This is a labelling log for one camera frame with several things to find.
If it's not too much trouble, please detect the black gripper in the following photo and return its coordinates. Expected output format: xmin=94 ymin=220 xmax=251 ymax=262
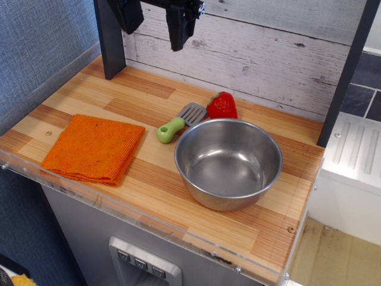
xmin=107 ymin=0 xmax=205 ymax=52

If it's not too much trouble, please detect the orange napkin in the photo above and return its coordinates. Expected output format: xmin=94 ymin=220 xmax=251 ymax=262
xmin=41 ymin=114 xmax=145 ymax=187

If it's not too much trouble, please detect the red toy strawberry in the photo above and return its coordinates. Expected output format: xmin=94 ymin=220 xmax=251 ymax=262
xmin=207 ymin=92 xmax=238 ymax=119

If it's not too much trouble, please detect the stainless steel bowl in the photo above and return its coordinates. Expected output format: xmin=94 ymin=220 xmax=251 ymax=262
xmin=174 ymin=119 xmax=283 ymax=212

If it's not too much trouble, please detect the clear acrylic table edge guard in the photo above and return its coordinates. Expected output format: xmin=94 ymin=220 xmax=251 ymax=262
xmin=1 ymin=144 xmax=323 ymax=285

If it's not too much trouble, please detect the silver dispenser button panel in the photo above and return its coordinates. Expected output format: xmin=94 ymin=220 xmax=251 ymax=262
xmin=108 ymin=236 xmax=183 ymax=285

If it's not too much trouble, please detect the white ribbed side counter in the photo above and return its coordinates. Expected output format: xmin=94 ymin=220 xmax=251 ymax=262
xmin=308 ymin=113 xmax=380 ymax=245

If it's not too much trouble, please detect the yellow object bottom left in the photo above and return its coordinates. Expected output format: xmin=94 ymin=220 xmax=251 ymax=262
xmin=11 ymin=275 xmax=37 ymax=286

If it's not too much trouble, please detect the grey spatula green handle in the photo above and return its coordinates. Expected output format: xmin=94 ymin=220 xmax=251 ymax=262
xmin=156 ymin=102 xmax=207 ymax=144

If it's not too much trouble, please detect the dark grey right post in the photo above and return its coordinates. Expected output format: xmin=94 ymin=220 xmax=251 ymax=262
xmin=317 ymin=0 xmax=380 ymax=147

